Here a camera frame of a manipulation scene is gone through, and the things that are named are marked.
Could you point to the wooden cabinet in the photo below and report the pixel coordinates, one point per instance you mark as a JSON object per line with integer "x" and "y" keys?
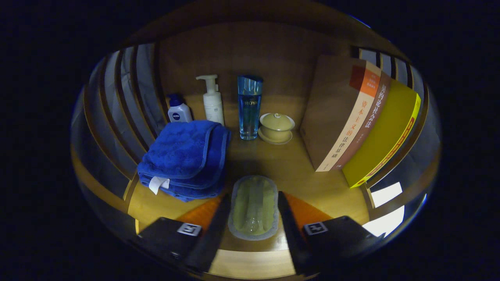
{"x": 254, "y": 50}

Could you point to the pale yellow lidded teacup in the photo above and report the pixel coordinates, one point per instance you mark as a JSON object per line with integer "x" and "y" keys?
{"x": 276, "y": 128}

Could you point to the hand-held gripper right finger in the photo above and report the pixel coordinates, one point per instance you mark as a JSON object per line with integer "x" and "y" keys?
{"x": 291, "y": 234}

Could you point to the white pump bottle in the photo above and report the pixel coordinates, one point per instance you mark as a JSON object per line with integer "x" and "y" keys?
{"x": 213, "y": 107}

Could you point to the small white blue-capped bottle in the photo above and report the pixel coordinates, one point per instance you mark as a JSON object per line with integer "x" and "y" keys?
{"x": 179, "y": 115}

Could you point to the blue glass bottle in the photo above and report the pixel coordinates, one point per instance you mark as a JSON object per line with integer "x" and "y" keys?
{"x": 250, "y": 109}

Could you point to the yellow book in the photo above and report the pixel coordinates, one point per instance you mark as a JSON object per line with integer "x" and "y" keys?
{"x": 386, "y": 132}

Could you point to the wooden countertop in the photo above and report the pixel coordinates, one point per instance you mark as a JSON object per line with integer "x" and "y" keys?
{"x": 304, "y": 175}

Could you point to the brown book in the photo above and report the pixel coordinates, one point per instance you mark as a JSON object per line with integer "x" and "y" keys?
{"x": 371, "y": 121}

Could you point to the blue folded towel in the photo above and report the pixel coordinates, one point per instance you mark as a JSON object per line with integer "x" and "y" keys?
{"x": 183, "y": 152}

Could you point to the beige orange book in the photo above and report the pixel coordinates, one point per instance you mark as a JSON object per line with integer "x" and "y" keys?
{"x": 332, "y": 109}

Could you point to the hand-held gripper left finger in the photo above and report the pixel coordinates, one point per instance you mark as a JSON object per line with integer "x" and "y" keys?
{"x": 213, "y": 238}

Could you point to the pale green clear-wrapped pack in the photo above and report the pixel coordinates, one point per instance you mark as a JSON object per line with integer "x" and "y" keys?
{"x": 254, "y": 207}

